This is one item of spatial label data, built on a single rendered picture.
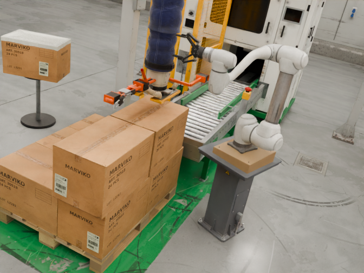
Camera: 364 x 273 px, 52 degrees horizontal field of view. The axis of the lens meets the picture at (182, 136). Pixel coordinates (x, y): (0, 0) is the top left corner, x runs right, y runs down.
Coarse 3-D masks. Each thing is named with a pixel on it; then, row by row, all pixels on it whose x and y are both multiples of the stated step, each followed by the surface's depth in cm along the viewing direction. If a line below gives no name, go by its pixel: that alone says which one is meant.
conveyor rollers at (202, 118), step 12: (240, 84) 536; (204, 96) 468; (216, 96) 472; (228, 96) 483; (192, 108) 429; (204, 108) 433; (216, 108) 437; (192, 120) 395; (204, 120) 407; (216, 120) 411; (192, 132) 376; (204, 132) 381
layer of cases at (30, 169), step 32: (64, 128) 335; (0, 160) 276; (32, 160) 283; (0, 192) 284; (32, 192) 266; (160, 192) 325; (64, 224) 264; (96, 224) 249; (128, 224) 283; (96, 256) 261
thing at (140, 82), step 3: (135, 81) 264; (138, 81) 268; (141, 81) 270; (144, 81) 270; (147, 81) 269; (138, 84) 264; (141, 84) 263; (144, 84) 263; (147, 84) 267; (144, 87) 265; (147, 87) 268; (141, 90) 265; (144, 90) 265
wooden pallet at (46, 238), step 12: (168, 192) 345; (156, 204) 325; (0, 216) 295; (12, 216) 287; (144, 216) 308; (36, 228) 280; (48, 240) 278; (60, 240) 272; (84, 252) 266; (120, 252) 286; (96, 264) 264; (108, 264) 273
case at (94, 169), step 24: (120, 120) 277; (72, 144) 236; (96, 144) 241; (120, 144) 246; (144, 144) 260; (72, 168) 232; (96, 168) 223; (120, 168) 238; (144, 168) 274; (72, 192) 240; (96, 192) 230; (120, 192) 250; (96, 216) 238
